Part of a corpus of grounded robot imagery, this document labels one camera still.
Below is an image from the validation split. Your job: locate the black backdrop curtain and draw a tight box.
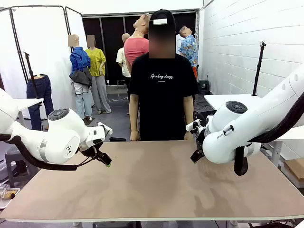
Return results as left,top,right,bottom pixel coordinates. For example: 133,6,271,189
81,9,200,84

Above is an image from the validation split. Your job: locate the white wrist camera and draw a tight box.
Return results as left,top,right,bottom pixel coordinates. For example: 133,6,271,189
186,121,200,132
97,122,113,135

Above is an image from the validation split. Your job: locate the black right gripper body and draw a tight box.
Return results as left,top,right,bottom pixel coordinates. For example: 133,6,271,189
193,124,208,153

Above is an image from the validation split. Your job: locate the person's left forearm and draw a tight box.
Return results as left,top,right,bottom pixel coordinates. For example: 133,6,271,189
183,110,193,133

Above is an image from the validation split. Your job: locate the wide white screen panel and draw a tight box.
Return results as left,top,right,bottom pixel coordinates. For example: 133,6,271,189
0,6,73,119

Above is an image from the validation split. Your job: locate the black tripod with camera mount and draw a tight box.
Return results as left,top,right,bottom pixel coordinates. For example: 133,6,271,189
251,40,267,96

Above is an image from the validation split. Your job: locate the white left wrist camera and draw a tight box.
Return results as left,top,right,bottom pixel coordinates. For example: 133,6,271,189
97,122,113,135

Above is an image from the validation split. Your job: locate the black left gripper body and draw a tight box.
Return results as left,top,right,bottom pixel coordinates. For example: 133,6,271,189
80,142,105,160

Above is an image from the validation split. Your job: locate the grey plastic stool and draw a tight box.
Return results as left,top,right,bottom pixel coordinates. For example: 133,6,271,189
4,152,40,189

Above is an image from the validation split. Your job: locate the narrow white screen panel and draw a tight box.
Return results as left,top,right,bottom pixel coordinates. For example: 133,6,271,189
64,6,88,72

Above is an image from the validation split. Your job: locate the brown cardboard box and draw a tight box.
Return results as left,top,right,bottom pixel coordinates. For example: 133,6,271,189
283,157,304,183

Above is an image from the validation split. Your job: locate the mannequin in floral shirt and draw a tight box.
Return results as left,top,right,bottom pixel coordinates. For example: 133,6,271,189
178,25,199,81

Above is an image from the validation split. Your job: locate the person in black t-shirt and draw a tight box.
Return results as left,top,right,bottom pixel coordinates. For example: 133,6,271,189
128,9,200,142

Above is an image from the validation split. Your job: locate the black left arm cable sleeve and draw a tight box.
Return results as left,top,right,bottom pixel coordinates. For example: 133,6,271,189
0,134,78,171

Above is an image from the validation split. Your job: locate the half mannequin in blue jeans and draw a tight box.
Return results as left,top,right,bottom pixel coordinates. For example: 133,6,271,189
26,74,54,131

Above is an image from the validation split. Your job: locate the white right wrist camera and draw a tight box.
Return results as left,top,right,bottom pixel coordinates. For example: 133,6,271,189
186,121,200,132

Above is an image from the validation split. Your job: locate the black tripod with thin legs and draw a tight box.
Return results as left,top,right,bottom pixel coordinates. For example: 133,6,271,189
23,52,45,101

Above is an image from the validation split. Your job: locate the mannequin in yellow shirt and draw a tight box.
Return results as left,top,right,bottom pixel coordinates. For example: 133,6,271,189
85,35,113,115

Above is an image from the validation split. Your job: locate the small white side table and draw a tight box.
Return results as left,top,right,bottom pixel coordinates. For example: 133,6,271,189
14,97,45,130

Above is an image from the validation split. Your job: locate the mannequin in blue jacket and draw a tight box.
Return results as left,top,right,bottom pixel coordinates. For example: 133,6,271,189
68,34,94,121

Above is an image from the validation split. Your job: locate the white tray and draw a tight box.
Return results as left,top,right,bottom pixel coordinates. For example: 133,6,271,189
0,187,21,210

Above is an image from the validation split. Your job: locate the mannequin in pink top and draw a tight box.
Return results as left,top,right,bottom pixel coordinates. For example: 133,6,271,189
123,13,152,73

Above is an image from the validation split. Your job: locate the dark plastic stool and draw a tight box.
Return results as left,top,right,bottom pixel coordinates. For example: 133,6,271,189
198,80,210,95

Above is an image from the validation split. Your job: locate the person's right forearm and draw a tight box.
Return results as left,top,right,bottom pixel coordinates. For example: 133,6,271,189
129,109,141,133

